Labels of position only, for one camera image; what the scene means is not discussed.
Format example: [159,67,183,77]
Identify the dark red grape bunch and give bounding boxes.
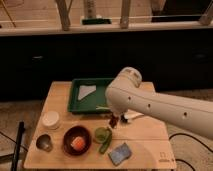
[109,115,119,129]

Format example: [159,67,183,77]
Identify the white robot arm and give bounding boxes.
[105,67,213,140]

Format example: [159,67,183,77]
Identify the small green cup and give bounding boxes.
[94,127,109,144]

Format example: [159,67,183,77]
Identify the white paper cup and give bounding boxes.
[42,111,60,130]

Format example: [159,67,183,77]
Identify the small metal cup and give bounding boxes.
[36,134,53,152]

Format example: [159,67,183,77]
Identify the grey triangular cloth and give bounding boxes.
[78,85,96,100]

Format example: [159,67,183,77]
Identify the small white stick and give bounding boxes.
[96,106,110,110]

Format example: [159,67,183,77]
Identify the green plastic tray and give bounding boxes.
[67,78,112,114]

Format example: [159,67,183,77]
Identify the dark red bowl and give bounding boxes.
[63,125,91,156]

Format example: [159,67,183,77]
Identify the green cucumber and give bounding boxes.
[99,128,112,154]

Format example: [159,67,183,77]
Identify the orange fruit piece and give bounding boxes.
[71,136,85,151]

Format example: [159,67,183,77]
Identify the green base object background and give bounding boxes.
[82,18,111,25]

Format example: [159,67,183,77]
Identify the blue sponge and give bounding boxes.
[108,143,132,166]

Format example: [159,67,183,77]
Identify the black pole left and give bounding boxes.
[10,121,25,171]

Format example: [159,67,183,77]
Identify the white handled brush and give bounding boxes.
[121,113,142,124]

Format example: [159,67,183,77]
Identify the black floor cable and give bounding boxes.
[168,132,213,171]

